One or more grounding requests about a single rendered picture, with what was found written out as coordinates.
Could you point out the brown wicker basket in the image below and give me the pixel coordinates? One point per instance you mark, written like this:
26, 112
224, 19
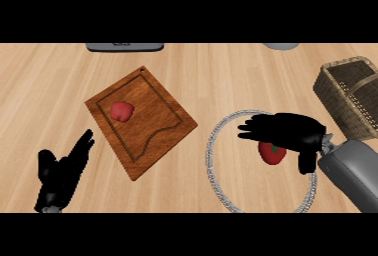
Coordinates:
352, 96

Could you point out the pale grey round object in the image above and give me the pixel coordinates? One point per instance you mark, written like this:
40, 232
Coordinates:
281, 46

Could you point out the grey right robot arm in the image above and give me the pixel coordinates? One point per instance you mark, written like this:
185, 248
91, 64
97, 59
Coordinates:
352, 173

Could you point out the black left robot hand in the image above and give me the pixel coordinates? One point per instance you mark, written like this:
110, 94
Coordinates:
61, 173

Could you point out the dark grey appliance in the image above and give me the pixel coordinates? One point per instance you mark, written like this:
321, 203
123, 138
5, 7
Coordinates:
125, 47

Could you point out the red tomato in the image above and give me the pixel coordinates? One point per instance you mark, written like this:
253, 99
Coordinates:
272, 155

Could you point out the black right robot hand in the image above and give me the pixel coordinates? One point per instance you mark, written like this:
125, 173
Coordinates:
290, 130

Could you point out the brown wooden cutting board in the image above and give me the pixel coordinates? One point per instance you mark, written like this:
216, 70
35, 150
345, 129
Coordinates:
141, 121

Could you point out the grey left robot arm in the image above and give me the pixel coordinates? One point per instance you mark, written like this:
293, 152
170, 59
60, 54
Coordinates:
51, 209

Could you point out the red bell pepper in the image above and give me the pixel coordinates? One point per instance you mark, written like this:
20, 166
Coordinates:
122, 110

